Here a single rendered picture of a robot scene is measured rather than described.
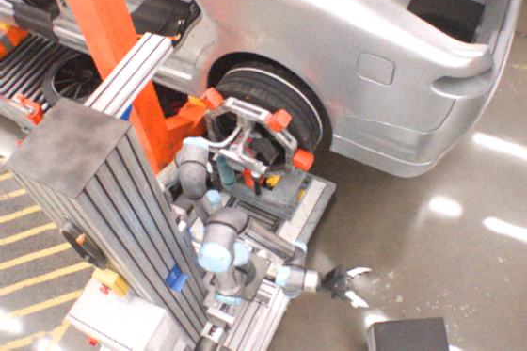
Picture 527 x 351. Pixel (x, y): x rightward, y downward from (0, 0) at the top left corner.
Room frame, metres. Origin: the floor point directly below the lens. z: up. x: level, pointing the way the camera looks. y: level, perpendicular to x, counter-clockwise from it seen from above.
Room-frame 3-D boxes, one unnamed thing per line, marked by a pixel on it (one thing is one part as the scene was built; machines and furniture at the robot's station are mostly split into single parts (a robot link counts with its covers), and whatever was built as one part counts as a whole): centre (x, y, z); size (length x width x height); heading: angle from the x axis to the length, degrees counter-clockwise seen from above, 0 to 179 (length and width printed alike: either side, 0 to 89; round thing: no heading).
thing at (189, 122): (1.94, 0.43, 0.69); 0.52 x 0.17 x 0.35; 147
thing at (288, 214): (1.72, -0.04, 0.13); 0.50 x 0.36 x 0.10; 57
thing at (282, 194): (1.72, -0.04, 0.32); 0.40 x 0.30 x 0.28; 57
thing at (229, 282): (0.71, 0.19, 1.19); 0.15 x 0.12 x 0.55; 164
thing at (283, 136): (1.58, 0.05, 0.85); 0.54 x 0.07 x 0.54; 57
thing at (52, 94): (2.61, 1.28, 0.39); 0.66 x 0.66 x 0.24
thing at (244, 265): (0.83, 0.15, 0.98); 0.13 x 0.12 x 0.14; 164
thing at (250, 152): (1.52, 0.09, 0.85); 0.21 x 0.14 x 0.14; 147
